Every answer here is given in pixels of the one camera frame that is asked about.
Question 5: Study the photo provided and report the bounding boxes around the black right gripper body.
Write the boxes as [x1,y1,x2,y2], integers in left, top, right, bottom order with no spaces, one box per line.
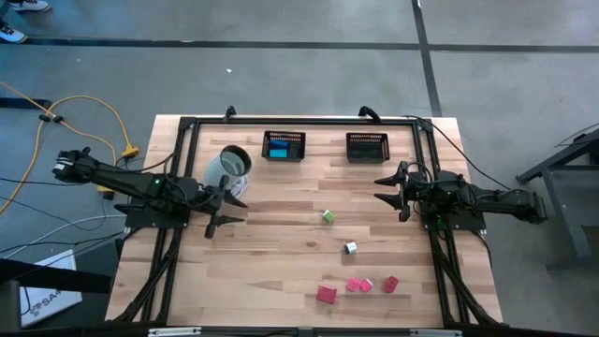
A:
[397,161,439,224]

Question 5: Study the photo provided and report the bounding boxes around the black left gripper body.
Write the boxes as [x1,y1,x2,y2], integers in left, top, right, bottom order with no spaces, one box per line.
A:
[184,174,231,240]

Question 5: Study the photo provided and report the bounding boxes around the large red charger block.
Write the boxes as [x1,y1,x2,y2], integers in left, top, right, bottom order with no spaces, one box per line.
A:
[315,285,339,305]

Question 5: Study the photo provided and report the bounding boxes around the black mesh basket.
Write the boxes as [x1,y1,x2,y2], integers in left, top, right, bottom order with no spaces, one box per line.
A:
[345,132,391,165]
[261,129,308,163]

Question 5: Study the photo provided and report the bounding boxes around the grey metal cart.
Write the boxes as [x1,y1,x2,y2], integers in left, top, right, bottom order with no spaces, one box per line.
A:
[514,122,599,272]

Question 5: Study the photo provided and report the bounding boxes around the black beam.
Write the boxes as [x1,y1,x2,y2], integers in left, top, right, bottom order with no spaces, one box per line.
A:
[0,256,113,296]

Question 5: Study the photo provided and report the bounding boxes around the white printed box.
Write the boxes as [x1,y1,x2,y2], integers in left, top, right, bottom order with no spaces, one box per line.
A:
[18,249,84,329]

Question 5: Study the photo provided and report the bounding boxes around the person's shoe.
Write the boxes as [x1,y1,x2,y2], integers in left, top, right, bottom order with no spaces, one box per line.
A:
[7,0,51,14]
[0,19,28,45]

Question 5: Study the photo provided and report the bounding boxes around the coiled white cable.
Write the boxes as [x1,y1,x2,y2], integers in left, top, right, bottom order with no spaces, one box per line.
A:
[224,175,250,201]

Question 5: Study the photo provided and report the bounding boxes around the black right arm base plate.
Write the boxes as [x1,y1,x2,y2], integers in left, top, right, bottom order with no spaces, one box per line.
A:
[419,210,488,233]

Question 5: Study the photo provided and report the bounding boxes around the thin dark wrist cable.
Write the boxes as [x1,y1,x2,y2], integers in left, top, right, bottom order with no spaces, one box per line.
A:
[119,152,175,175]

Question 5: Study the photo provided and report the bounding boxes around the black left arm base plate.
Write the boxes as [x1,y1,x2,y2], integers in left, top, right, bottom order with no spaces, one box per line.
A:
[114,201,193,229]

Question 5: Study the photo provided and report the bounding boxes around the yellow extension cable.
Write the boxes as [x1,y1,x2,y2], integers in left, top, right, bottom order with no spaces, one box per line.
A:
[0,80,140,217]

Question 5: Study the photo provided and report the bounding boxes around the black aluminium table frame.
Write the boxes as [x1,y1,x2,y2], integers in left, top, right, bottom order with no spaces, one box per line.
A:
[106,105,504,329]

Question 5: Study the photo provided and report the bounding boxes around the silver metal bracket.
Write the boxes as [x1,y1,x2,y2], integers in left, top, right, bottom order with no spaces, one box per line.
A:
[148,327,202,337]
[409,329,463,337]

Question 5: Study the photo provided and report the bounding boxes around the white floor cable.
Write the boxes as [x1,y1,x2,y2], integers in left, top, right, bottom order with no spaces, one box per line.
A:
[0,213,127,261]

